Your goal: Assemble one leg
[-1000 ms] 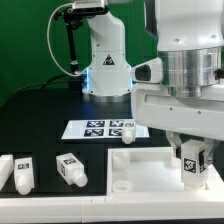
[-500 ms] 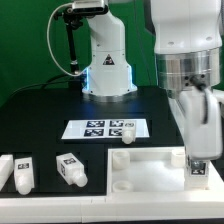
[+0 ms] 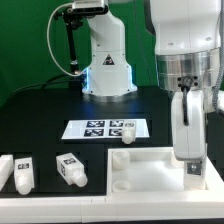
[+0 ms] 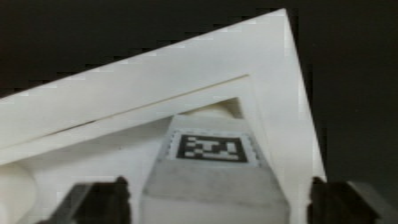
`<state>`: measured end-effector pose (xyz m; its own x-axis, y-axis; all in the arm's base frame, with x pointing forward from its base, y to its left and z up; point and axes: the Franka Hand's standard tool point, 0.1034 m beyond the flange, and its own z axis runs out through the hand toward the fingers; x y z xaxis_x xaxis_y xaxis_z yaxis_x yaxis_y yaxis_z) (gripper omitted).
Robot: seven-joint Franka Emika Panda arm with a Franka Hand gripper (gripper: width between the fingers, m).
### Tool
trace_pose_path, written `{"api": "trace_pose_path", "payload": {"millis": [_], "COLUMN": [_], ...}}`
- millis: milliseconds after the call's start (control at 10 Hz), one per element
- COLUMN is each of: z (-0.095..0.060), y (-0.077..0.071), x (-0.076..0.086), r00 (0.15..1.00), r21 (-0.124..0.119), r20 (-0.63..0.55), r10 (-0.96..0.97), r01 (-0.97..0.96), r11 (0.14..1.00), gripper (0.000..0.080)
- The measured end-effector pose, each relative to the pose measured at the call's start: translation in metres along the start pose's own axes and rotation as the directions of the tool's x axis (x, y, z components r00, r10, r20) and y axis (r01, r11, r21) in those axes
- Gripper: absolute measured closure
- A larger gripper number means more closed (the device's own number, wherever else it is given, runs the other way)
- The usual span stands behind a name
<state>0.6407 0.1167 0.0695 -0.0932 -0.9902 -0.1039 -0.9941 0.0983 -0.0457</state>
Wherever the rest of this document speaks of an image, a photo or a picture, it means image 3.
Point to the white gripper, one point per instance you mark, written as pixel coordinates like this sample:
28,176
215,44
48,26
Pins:
188,140

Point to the white square tabletop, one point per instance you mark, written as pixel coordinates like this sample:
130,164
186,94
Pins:
144,170

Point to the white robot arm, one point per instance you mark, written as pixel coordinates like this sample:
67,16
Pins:
187,63

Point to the white U-shaped fence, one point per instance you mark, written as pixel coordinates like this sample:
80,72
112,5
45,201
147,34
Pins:
158,205

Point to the white marker sheet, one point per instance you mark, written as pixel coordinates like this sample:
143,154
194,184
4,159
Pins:
102,129

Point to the black camera stand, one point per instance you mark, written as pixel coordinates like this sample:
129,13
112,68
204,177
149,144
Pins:
72,23

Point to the silver camera on stand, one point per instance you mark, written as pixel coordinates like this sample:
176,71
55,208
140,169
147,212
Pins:
88,6

